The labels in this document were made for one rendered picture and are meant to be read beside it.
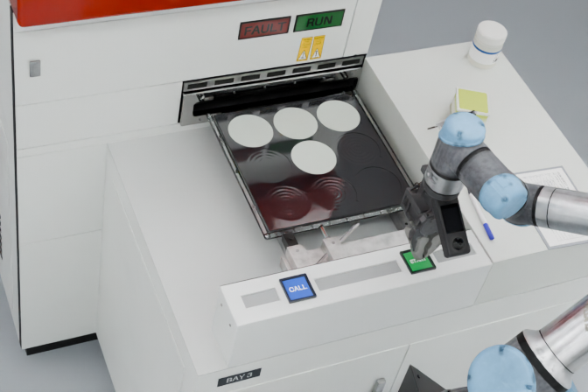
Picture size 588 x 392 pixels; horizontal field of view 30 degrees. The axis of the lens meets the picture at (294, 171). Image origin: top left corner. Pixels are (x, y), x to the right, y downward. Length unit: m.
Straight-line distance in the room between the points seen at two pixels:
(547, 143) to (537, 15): 2.09
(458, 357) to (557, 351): 0.75
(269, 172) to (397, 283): 0.40
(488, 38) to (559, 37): 1.93
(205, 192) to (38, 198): 0.40
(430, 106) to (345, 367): 0.63
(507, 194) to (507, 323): 0.66
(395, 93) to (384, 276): 0.53
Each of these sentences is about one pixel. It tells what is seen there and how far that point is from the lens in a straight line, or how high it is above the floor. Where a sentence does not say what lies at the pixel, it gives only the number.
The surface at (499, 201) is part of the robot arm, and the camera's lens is 1.88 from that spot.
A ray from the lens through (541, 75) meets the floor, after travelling 4.29.
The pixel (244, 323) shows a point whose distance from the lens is 2.02.
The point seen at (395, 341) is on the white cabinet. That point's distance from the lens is 2.32.
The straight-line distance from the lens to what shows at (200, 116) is 2.49.
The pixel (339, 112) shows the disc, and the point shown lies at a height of 0.90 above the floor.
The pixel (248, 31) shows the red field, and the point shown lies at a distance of 2.37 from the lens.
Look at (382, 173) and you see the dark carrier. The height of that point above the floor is 0.90.
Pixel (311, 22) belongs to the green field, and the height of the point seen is 1.10.
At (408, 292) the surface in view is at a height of 0.93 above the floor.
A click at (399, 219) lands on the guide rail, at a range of 2.40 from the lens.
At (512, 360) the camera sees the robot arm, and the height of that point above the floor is 1.22.
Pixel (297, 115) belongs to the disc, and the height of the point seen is 0.90.
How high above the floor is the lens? 2.60
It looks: 46 degrees down
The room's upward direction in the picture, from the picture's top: 14 degrees clockwise
